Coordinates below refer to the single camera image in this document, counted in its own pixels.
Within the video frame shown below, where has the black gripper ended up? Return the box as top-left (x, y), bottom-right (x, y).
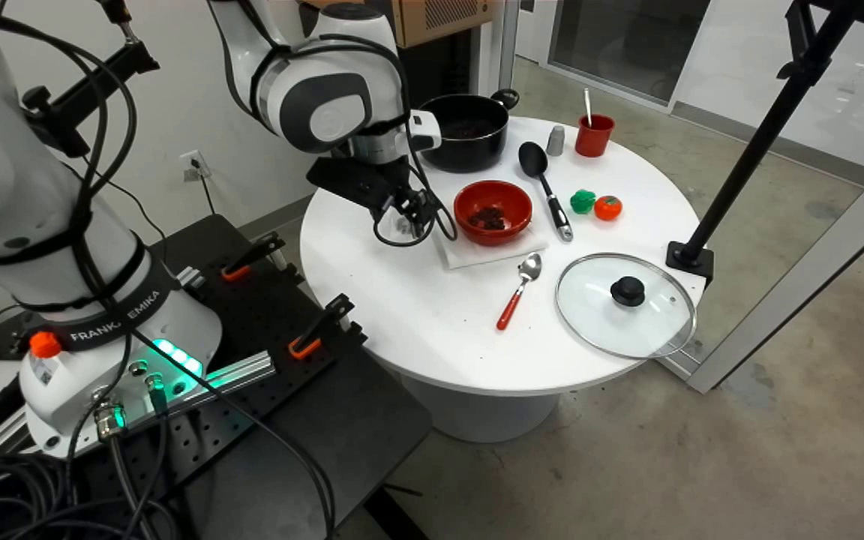
top-left (305, 149), bottom-right (444, 230)

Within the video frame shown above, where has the dark beans pile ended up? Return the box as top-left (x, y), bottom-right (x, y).
top-left (471, 205), bottom-right (509, 230)

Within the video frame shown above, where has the red bowl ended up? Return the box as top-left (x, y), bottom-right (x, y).
top-left (451, 178), bottom-right (538, 248)

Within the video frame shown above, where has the white square mat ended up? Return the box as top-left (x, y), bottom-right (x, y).
top-left (431, 205), bottom-right (552, 272)

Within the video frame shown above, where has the black cooking pot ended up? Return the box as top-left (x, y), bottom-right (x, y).
top-left (411, 86), bottom-right (523, 173)

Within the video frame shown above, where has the black ladle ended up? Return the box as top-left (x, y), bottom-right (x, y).
top-left (516, 138), bottom-right (577, 247)

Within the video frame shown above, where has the black cabinet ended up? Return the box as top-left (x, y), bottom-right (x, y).
top-left (396, 27), bottom-right (486, 101)

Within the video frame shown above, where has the black clamp orange grip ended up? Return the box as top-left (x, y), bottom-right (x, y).
top-left (286, 290), bottom-right (358, 364)
top-left (215, 230), bottom-right (289, 285)

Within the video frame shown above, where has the cardboard box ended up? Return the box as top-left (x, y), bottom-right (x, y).
top-left (389, 0), bottom-right (500, 51)

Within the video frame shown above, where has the red cup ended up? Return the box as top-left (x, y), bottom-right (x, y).
top-left (574, 111), bottom-right (619, 160)

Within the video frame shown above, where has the orange toy piece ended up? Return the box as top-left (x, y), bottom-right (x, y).
top-left (592, 192), bottom-right (628, 226)

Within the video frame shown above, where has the glass pot lid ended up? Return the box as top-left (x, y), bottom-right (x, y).
top-left (552, 248), bottom-right (699, 364)

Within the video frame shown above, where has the black robot platform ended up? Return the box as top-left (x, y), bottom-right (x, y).
top-left (0, 214), bottom-right (435, 540)

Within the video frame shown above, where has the black tripod stand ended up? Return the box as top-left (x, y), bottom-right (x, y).
top-left (662, 0), bottom-right (864, 285)

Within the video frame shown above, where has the white device orange cap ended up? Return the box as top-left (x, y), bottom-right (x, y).
top-left (17, 326), bottom-right (104, 423)

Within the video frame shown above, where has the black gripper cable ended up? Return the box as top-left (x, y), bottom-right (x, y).
top-left (370, 138), bottom-right (460, 248)

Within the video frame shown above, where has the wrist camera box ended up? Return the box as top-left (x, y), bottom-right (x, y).
top-left (404, 105), bottom-right (448, 155)

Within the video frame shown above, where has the metal spoon red handle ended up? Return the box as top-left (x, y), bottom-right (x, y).
top-left (492, 253), bottom-right (545, 334)

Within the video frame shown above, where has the grey metal frame post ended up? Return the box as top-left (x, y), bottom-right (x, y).
top-left (471, 0), bottom-right (526, 99)

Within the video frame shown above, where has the white table pedestal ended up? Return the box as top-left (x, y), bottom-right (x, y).
top-left (401, 371), bottom-right (564, 448)

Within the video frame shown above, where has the white wall outlet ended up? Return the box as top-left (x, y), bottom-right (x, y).
top-left (176, 147), bottom-right (213, 185)

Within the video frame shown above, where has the aluminium rail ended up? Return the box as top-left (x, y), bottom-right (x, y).
top-left (0, 347), bottom-right (280, 458)

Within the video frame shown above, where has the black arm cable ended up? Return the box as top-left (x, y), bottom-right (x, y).
top-left (0, 0), bottom-right (155, 403)

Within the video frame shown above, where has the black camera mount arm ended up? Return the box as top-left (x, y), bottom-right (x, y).
top-left (17, 0), bottom-right (162, 160)

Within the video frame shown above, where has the grey door frame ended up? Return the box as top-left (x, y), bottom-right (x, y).
top-left (660, 138), bottom-right (864, 396)

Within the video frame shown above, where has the black cable bundle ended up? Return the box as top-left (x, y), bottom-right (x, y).
top-left (0, 379), bottom-right (340, 540)

